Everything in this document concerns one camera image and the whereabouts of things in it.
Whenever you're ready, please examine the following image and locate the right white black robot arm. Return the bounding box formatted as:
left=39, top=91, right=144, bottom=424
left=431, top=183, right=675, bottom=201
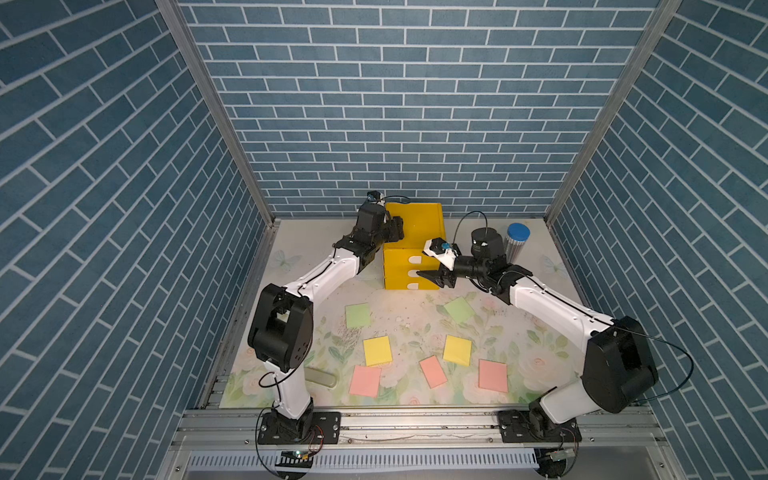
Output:
left=418, top=227, right=658, bottom=433

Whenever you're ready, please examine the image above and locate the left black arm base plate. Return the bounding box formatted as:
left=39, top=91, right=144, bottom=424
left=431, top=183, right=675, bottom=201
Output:
left=256, top=409, right=342, bottom=445

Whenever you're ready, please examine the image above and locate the green sticky note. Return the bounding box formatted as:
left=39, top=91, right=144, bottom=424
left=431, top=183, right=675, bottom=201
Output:
left=443, top=297, right=476, bottom=324
left=345, top=303, right=371, bottom=329

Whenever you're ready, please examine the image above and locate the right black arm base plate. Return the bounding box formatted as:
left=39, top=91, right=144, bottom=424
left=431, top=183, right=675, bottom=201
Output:
left=497, top=410, right=582, bottom=443

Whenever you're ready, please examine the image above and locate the blue-capped striped cylinder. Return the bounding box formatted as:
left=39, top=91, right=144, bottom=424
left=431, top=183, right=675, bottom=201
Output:
left=504, top=223, right=531, bottom=264

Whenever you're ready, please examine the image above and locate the pink sticky note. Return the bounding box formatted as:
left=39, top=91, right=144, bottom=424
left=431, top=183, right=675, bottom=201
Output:
left=478, top=359, right=509, bottom=394
left=419, top=356, right=447, bottom=389
left=349, top=365, right=381, bottom=398

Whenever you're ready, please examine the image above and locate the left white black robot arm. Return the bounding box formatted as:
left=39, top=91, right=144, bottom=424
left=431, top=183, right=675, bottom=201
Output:
left=247, top=191, right=404, bottom=431

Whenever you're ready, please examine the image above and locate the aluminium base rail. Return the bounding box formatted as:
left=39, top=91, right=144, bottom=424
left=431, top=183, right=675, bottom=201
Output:
left=170, top=406, right=667, bottom=451

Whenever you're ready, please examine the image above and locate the yellow three-drawer cabinet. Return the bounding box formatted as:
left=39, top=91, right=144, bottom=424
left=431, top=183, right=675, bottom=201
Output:
left=382, top=203, right=446, bottom=290

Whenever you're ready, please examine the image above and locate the middle pink sticky note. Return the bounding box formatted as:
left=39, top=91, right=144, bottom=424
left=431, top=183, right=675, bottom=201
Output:
left=419, top=356, right=447, bottom=389

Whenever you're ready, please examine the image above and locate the right pink sticky note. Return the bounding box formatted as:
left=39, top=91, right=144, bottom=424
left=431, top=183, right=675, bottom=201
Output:
left=478, top=359, right=509, bottom=394

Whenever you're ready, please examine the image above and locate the yellow sticky note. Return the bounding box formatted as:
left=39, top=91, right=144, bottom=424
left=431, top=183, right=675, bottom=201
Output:
left=363, top=336, right=393, bottom=367
left=443, top=335, right=473, bottom=367

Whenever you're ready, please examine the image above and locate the translucent green eraser block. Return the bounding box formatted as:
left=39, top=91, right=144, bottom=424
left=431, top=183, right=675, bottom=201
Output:
left=304, top=367, right=337, bottom=389

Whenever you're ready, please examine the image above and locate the left pink sticky note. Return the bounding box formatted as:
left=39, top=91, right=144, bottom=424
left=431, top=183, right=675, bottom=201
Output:
left=349, top=365, right=381, bottom=398

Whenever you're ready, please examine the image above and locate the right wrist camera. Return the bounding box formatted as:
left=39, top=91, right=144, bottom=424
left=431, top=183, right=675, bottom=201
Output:
left=423, top=238, right=458, bottom=271

